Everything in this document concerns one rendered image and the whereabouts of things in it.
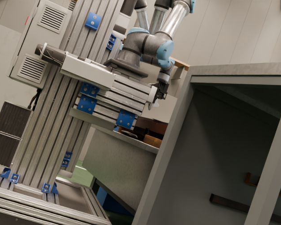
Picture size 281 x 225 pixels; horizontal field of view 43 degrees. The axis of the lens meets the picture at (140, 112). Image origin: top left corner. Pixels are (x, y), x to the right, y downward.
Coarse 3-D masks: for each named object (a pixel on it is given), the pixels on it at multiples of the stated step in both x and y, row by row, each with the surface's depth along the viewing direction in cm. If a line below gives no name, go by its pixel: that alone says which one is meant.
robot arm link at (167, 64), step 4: (156, 60) 225; (160, 60) 222; (164, 60) 222; (168, 60) 221; (152, 64) 228; (156, 64) 226; (160, 64) 222; (164, 64) 221; (168, 64) 223; (164, 68) 227; (168, 68) 229
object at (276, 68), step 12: (192, 72) 145; (204, 72) 137; (216, 72) 131; (228, 72) 124; (240, 72) 119; (252, 72) 114; (264, 72) 109; (276, 72) 105; (240, 96) 161; (252, 96) 161; (264, 96) 152; (276, 96) 145; (264, 108) 168; (276, 108) 167
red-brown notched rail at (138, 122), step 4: (140, 120) 248; (144, 120) 243; (136, 124) 251; (140, 124) 246; (144, 124) 241; (148, 124) 236; (152, 124) 232; (156, 124) 227; (160, 124) 222; (144, 128) 239; (152, 128) 230; (156, 128) 225; (160, 128) 221; (164, 128) 217; (156, 132) 223; (160, 132) 219; (164, 132) 215
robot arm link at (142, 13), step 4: (140, 0) 251; (144, 0) 252; (136, 4) 252; (140, 4) 251; (144, 4) 252; (136, 8) 253; (140, 8) 252; (144, 8) 253; (136, 12) 257; (140, 12) 254; (144, 12) 255; (140, 16) 256; (144, 16) 256; (140, 20) 257; (144, 20) 256; (148, 20) 259; (140, 24) 258; (144, 24) 258; (148, 24) 259; (144, 28) 259; (148, 28) 260
